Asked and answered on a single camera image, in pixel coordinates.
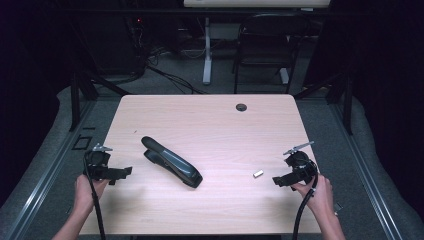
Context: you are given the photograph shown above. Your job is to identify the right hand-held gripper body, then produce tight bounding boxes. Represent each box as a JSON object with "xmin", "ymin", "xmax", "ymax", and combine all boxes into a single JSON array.
[{"xmin": 283, "ymin": 141, "xmax": 319, "ymax": 185}]

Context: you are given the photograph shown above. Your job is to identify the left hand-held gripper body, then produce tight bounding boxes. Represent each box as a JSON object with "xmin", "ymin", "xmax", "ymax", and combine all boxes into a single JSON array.
[{"xmin": 83, "ymin": 143, "xmax": 116, "ymax": 183}]

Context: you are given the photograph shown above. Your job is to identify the black and grey stapler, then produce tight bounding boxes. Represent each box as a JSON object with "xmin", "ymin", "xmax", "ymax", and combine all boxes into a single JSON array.
[{"xmin": 140, "ymin": 135, "xmax": 204, "ymax": 189}]

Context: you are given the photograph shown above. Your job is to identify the person's right hand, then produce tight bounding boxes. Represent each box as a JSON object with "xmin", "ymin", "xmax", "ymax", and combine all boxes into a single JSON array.
[{"xmin": 293, "ymin": 173, "xmax": 334, "ymax": 218}]

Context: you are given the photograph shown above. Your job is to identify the person's left hand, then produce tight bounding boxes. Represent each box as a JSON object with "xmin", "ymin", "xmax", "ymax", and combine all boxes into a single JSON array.
[{"xmin": 73, "ymin": 175, "xmax": 109, "ymax": 214}]

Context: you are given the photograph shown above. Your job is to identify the black metal stand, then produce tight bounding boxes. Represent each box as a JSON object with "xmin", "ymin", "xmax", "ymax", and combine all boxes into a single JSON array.
[
  {"xmin": 293, "ymin": 71, "xmax": 354, "ymax": 136},
  {"xmin": 68, "ymin": 71, "xmax": 132, "ymax": 132}
]

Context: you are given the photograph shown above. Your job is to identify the dark curtain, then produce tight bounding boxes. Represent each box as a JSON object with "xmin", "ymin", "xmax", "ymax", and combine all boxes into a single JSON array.
[
  {"xmin": 0, "ymin": 0, "xmax": 84, "ymax": 208},
  {"xmin": 306, "ymin": 0, "xmax": 424, "ymax": 214}
]

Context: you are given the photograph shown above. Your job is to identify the black computer tower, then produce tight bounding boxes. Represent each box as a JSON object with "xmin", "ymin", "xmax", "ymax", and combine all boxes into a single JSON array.
[{"xmin": 79, "ymin": 13, "xmax": 146, "ymax": 76}]

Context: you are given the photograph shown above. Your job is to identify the black chair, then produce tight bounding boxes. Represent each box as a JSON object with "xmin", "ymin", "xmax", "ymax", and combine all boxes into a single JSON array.
[{"xmin": 232, "ymin": 13, "xmax": 311, "ymax": 95}]

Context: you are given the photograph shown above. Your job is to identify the white desk leg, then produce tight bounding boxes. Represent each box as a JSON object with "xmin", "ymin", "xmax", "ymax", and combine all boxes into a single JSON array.
[{"xmin": 202, "ymin": 16, "xmax": 214, "ymax": 86}]

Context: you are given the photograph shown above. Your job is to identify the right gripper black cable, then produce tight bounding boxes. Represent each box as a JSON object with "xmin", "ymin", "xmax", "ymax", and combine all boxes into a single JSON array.
[{"xmin": 292, "ymin": 173, "xmax": 318, "ymax": 240}]

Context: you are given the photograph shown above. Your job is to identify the black square floor frame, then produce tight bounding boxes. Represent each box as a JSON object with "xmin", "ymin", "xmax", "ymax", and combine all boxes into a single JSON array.
[{"xmin": 71, "ymin": 134, "xmax": 94, "ymax": 151}]

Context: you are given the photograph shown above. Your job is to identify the grey metal floor rail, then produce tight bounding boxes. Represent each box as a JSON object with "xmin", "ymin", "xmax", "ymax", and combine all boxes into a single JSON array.
[
  {"xmin": 0, "ymin": 99, "xmax": 98, "ymax": 240},
  {"xmin": 328, "ymin": 99, "xmax": 405, "ymax": 240}
]

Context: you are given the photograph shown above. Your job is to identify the black floor cables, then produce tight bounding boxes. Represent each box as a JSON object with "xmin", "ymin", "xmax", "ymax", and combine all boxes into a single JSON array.
[{"xmin": 145, "ymin": 46, "xmax": 208, "ymax": 96}]

